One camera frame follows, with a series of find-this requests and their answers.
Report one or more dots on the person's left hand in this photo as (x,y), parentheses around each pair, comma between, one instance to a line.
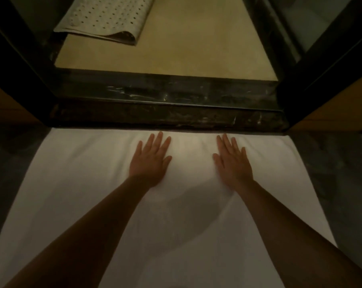
(151,164)

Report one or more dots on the person's right hand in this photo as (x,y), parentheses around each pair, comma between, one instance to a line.
(233,166)

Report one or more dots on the white towel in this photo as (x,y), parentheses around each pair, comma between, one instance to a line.
(94,182)

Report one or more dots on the person's left forearm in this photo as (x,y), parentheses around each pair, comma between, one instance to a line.
(73,236)

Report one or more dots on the person's right forearm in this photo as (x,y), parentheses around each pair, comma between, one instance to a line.
(304,236)

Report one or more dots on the black marble threshold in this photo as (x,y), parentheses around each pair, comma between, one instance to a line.
(169,98)

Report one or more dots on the perforated white bath mat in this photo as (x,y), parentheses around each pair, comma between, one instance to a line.
(109,16)

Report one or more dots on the black door frame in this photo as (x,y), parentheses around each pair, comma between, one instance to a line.
(22,71)

